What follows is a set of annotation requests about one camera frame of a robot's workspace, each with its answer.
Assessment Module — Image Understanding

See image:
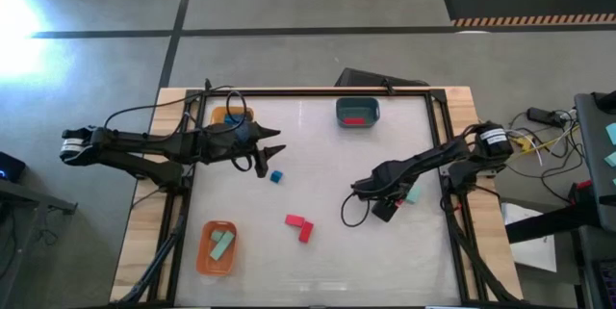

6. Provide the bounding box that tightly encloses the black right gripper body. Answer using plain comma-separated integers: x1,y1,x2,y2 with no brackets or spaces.
350,160,411,202

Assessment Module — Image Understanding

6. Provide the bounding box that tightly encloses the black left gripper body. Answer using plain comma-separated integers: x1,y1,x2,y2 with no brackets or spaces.
201,123,256,166

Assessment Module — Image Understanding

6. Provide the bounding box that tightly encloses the long teal block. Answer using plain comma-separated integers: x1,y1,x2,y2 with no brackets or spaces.
209,230,237,263

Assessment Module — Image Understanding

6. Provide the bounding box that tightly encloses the yellow plastic bin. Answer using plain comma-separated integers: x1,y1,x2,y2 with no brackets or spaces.
209,105,255,128

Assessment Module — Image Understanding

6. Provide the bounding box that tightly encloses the red arch block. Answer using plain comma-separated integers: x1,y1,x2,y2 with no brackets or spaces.
297,219,316,245

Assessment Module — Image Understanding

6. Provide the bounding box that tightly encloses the grey-blue plastic bin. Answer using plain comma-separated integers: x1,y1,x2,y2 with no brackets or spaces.
335,96,381,129

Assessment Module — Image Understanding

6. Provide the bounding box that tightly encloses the black flat-topped object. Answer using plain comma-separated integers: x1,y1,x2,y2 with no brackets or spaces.
333,67,430,90

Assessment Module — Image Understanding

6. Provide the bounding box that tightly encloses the orange plastic bin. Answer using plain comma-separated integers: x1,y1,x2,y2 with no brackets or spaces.
195,219,239,277

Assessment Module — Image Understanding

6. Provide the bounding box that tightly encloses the white paper sheet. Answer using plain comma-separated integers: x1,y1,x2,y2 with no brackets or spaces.
500,201,559,274

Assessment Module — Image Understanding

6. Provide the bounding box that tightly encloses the black stand beam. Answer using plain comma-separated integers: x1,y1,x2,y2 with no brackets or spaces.
504,202,603,245

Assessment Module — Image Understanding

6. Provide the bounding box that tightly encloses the black power strip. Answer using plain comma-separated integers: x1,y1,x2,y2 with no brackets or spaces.
526,106,563,126

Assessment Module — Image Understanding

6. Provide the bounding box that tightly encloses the red clamp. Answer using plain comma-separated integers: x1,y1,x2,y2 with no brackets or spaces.
569,179,594,205

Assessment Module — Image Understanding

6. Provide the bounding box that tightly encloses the grey side desk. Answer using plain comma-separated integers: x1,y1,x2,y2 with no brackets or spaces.
0,178,79,300

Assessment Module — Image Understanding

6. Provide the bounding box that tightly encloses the black device with blue light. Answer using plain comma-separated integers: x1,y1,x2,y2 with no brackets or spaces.
0,150,27,184

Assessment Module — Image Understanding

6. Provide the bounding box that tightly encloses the dark side desk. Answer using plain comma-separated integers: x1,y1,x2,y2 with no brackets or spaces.
574,90,616,233

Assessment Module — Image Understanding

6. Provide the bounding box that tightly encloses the dark keyboard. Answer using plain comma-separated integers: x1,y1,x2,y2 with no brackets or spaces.
592,256,616,309

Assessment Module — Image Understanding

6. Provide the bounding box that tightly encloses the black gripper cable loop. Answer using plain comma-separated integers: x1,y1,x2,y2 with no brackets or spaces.
340,192,372,229
229,151,257,173

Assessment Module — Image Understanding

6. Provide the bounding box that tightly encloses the black table frame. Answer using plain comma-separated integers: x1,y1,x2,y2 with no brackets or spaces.
163,88,475,308

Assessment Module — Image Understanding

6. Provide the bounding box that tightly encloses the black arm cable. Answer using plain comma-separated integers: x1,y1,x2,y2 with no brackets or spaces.
103,77,251,130

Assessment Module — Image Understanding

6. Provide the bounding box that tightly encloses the black cable conduit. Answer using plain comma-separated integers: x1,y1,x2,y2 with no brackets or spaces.
445,193,524,306
113,215,187,306

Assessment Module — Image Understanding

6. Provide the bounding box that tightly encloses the yellow cable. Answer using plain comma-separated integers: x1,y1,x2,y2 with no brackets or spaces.
509,125,581,164

